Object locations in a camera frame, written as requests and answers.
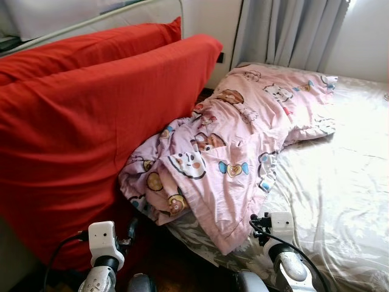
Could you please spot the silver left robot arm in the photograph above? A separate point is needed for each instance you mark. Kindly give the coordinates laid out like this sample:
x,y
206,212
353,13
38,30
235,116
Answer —
x,y
97,280

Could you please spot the grey curtain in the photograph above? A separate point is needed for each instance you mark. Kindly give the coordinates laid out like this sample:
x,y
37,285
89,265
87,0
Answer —
x,y
292,30

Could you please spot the grey robot leg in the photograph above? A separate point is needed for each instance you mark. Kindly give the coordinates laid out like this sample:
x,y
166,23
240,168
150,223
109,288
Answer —
x,y
252,283
141,285

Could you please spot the bed with beige floral sheet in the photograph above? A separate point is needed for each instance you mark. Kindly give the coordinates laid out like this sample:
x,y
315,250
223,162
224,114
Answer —
x,y
340,182

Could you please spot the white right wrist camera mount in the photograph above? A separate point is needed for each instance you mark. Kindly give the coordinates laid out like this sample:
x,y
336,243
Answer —
x,y
282,225

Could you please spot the large red cushion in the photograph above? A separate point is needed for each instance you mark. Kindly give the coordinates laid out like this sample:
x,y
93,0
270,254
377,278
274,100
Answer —
x,y
79,152

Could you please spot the pink cartoon print quilt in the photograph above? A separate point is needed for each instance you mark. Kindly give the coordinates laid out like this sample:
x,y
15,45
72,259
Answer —
x,y
225,146

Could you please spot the dark wall socket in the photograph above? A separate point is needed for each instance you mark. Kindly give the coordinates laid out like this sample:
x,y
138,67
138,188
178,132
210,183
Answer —
x,y
220,58

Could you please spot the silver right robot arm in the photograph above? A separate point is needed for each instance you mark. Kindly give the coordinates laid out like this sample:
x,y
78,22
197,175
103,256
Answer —
x,y
292,267

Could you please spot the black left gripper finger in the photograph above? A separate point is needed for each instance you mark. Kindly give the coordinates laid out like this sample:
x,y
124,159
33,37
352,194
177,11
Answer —
x,y
132,229

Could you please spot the thin red cushion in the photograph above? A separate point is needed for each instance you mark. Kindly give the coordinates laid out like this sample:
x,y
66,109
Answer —
x,y
73,55

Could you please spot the grey right robot leg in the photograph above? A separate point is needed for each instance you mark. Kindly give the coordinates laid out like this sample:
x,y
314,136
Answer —
x,y
252,283

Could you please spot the grey left robot leg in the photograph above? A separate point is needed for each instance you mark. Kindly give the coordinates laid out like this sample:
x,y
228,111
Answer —
x,y
141,285

